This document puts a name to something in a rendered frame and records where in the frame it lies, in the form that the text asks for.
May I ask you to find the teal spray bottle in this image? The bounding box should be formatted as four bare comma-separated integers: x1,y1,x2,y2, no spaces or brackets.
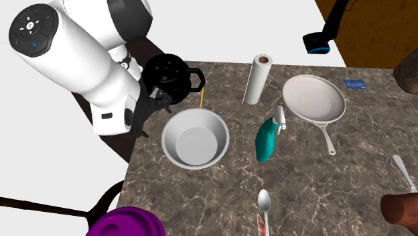
255,104,287,164

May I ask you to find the white frying pan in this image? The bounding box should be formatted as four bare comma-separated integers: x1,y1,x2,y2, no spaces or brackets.
281,74,347,156

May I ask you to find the white bowl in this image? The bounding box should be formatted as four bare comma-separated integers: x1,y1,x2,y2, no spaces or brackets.
161,107,230,170

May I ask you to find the black thin curved frame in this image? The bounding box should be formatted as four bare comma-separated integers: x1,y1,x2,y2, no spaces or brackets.
0,180,125,230

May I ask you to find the brown rounded object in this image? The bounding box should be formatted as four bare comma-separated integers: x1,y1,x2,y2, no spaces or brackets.
380,192,418,227

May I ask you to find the blue card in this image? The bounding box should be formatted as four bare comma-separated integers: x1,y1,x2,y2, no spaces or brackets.
343,79,367,90

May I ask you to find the silver fork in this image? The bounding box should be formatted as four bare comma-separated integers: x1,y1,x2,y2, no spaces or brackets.
392,154,418,194

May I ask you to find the silver spoon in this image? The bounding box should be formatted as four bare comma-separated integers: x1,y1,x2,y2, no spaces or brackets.
257,189,272,236

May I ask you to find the white paper towel roll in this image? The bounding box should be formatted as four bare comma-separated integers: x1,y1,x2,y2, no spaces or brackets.
242,54,274,106

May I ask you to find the red and white knife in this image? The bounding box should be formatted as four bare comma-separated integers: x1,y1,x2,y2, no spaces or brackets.
255,214,267,236

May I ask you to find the purple plate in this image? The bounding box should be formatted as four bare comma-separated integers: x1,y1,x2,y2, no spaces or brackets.
85,206,167,236

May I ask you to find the dark brown rough object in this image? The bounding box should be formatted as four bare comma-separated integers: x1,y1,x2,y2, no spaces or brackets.
392,48,418,96

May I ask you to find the black device with blue ring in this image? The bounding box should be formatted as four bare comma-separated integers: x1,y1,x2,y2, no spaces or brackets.
301,0,351,55

